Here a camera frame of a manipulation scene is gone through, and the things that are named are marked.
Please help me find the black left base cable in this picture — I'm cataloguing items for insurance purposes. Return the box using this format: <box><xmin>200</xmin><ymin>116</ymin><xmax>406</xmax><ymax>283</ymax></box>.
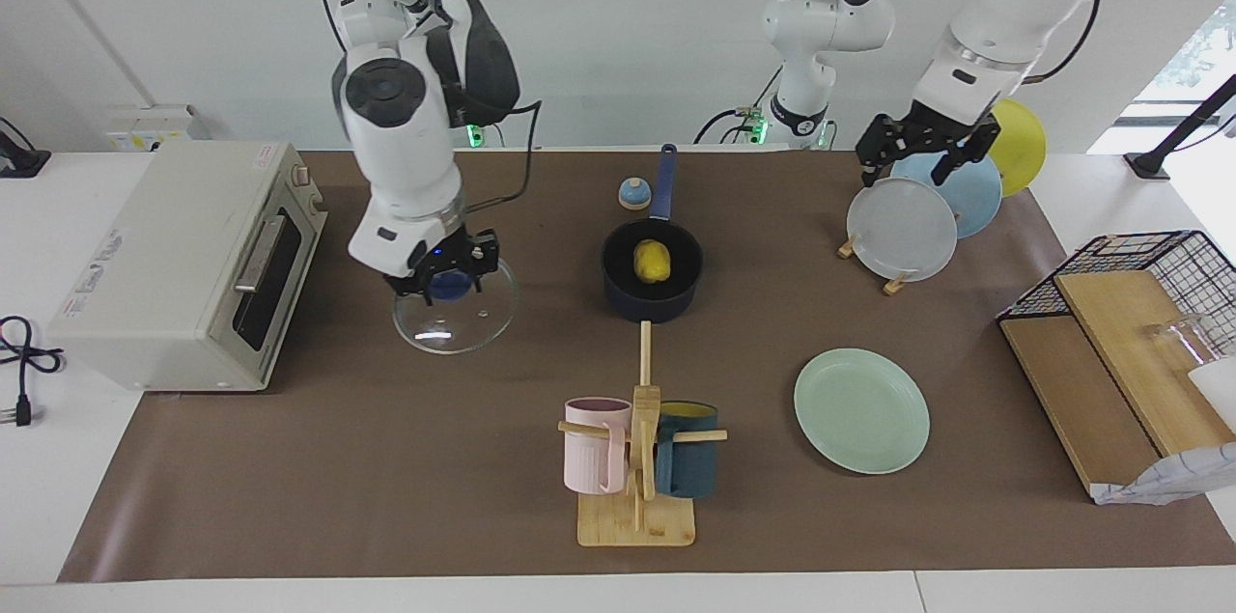
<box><xmin>695</xmin><ymin>63</ymin><xmax>785</xmax><ymax>146</ymax></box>

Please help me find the grey plate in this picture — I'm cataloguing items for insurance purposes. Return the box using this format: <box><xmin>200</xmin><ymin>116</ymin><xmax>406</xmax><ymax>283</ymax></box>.
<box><xmin>847</xmin><ymin>177</ymin><xmax>959</xmax><ymax>283</ymax></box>

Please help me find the brown wooden board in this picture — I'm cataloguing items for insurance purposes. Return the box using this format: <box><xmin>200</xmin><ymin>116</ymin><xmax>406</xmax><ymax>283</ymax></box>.
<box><xmin>999</xmin><ymin>316</ymin><xmax>1165</xmax><ymax>498</ymax></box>

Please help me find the clear glass jug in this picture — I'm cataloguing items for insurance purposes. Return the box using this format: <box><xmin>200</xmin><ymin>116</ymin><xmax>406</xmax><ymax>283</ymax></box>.
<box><xmin>1139</xmin><ymin>314</ymin><xmax>1236</xmax><ymax>431</ymax></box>

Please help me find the light wooden cutting board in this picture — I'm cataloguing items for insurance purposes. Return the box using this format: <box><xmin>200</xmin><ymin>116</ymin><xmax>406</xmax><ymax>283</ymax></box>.
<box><xmin>1053</xmin><ymin>269</ymin><xmax>1236</xmax><ymax>458</ymax></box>

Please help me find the yellow lemon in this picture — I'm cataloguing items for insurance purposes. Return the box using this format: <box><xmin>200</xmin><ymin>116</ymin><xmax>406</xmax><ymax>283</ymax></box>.
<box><xmin>632</xmin><ymin>240</ymin><xmax>672</xmax><ymax>285</ymax></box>

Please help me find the black power cord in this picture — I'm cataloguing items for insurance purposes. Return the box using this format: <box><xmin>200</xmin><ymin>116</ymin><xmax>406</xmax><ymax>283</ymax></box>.
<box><xmin>0</xmin><ymin>316</ymin><xmax>67</xmax><ymax>428</ymax></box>

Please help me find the pink ribbed mug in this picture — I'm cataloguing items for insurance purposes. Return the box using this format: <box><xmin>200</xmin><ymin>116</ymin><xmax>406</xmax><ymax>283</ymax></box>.
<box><xmin>564</xmin><ymin>397</ymin><xmax>633</xmax><ymax>496</ymax></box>

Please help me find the black camera stand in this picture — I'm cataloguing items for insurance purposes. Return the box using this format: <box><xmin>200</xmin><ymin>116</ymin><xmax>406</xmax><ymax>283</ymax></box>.
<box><xmin>1125</xmin><ymin>74</ymin><xmax>1236</xmax><ymax>180</ymax></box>

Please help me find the wooden mug tree stand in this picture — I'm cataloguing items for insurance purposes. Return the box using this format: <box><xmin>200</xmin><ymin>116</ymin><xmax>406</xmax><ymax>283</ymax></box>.
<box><xmin>557</xmin><ymin>320</ymin><xmax>728</xmax><ymax>548</ymax></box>

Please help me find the wooden plate rack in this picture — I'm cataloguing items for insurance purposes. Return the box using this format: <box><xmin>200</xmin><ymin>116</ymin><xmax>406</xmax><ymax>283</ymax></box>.
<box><xmin>837</xmin><ymin>237</ymin><xmax>913</xmax><ymax>295</ymax></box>

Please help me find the brown table mat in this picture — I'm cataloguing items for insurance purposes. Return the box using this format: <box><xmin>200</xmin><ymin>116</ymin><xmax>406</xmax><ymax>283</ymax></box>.
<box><xmin>56</xmin><ymin>150</ymin><xmax>1236</xmax><ymax>583</ymax></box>

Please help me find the white crumpled bag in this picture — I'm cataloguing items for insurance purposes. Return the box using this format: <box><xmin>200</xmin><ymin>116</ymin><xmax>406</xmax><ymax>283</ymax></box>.
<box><xmin>1091</xmin><ymin>442</ymin><xmax>1236</xmax><ymax>507</ymax></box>

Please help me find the mint green plate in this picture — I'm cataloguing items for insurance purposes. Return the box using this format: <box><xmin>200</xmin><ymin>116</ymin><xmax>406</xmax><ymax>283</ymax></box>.
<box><xmin>794</xmin><ymin>348</ymin><xmax>931</xmax><ymax>476</ymax></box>

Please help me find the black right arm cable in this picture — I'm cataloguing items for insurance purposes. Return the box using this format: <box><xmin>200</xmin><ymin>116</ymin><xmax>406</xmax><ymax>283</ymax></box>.
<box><xmin>463</xmin><ymin>99</ymin><xmax>543</xmax><ymax>214</ymax></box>

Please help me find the white wall socket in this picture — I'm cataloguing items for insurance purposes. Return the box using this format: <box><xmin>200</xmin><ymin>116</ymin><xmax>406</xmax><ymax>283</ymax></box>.
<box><xmin>106</xmin><ymin>104</ymin><xmax>211</xmax><ymax>153</ymax></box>

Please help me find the glass lid blue knob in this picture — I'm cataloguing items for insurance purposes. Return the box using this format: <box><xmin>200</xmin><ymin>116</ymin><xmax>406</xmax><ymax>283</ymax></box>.
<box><xmin>391</xmin><ymin>251</ymin><xmax>520</xmax><ymax>355</ymax></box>

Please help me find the dark teal mug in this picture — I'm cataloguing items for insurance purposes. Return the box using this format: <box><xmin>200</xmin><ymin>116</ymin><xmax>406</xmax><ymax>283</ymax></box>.
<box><xmin>654</xmin><ymin>401</ymin><xmax>720</xmax><ymax>499</ymax></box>

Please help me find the white toaster oven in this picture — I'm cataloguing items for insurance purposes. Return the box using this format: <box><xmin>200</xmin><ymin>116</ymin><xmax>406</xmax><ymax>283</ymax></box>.
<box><xmin>46</xmin><ymin>142</ymin><xmax>329</xmax><ymax>393</ymax></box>

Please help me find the light blue plate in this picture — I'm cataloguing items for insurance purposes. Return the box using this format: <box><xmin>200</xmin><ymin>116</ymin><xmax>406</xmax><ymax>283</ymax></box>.
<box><xmin>890</xmin><ymin>150</ymin><xmax>1003</xmax><ymax>239</ymax></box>

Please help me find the black wire basket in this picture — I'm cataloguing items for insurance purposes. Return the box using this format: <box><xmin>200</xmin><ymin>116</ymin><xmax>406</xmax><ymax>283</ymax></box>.
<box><xmin>997</xmin><ymin>230</ymin><xmax>1236</xmax><ymax>363</ymax></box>

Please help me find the yellow plate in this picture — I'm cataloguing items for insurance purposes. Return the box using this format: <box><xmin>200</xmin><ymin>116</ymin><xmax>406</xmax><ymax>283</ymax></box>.
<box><xmin>985</xmin><ymin>98</ymin><xmax>1048</xmax><ymax>198</ymax></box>

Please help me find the dark blue saucepan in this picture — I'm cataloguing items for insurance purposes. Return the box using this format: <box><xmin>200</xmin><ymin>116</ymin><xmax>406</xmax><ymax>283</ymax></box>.
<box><xmin>601</xmin><ymin>143</ymin><xmax>704</xmax><ymax>324</ymax></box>

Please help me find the black clamp mount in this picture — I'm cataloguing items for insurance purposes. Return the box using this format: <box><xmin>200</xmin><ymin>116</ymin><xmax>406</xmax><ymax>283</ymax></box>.
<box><xmin>0</xmin><ymin>118</ymin><xmax>51</xmax><ymax>180</ymax></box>

